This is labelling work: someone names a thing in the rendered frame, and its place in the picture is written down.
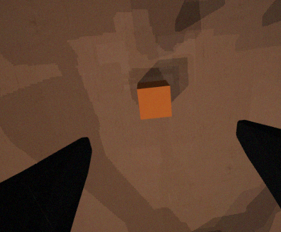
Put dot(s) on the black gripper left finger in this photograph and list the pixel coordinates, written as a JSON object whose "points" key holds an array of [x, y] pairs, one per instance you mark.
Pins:
{"points": [[45, 197]]}

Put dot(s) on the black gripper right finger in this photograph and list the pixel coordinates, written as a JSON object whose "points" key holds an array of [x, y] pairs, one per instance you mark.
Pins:
{"points": [[262, 145]]}

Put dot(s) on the orange block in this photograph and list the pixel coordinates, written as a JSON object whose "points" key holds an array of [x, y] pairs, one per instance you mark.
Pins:
{"points": [[154, 99]]}

